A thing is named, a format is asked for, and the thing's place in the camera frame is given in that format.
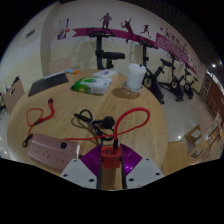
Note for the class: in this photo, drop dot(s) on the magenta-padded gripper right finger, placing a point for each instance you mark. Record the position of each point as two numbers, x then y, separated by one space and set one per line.
133 163

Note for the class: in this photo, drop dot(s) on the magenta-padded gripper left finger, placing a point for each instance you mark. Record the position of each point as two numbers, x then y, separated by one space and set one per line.
90 163

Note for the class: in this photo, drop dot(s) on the red charger block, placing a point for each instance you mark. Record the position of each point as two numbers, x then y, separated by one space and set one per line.
111 159

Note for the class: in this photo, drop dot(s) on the pink power strip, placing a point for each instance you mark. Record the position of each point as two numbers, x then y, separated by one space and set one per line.
50 150

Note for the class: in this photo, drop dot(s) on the light wooden chair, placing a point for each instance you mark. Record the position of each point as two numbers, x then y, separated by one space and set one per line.
193 136

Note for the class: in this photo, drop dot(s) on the brown round coaster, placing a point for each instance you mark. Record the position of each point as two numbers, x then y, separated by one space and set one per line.
125 94

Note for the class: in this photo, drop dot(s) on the green wet wipes pack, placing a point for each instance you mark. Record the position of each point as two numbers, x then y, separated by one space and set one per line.
90 85

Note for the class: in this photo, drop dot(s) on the white paper cup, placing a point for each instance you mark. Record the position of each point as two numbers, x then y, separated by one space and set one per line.
136 77

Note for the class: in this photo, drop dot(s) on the dark grey flat pad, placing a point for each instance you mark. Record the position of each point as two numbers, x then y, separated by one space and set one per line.
48 84

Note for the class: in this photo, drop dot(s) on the white wipes pack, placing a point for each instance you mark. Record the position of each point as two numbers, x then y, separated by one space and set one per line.
105 73

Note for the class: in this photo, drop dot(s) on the blue and orange small item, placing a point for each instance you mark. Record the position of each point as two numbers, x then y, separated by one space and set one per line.
72 71

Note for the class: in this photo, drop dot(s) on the brown cabinet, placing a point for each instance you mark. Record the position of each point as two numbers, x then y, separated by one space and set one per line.
213 93

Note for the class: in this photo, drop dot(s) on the group of exercise bikes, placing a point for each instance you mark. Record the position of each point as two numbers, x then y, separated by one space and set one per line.
100 50

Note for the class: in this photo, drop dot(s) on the small ceiling light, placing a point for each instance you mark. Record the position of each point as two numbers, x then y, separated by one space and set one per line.
212 65

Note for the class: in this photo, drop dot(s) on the wall poster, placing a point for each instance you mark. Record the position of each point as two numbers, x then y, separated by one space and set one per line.
63 29

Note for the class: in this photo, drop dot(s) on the grey wall sign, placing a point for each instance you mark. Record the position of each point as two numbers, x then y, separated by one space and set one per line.
30 33

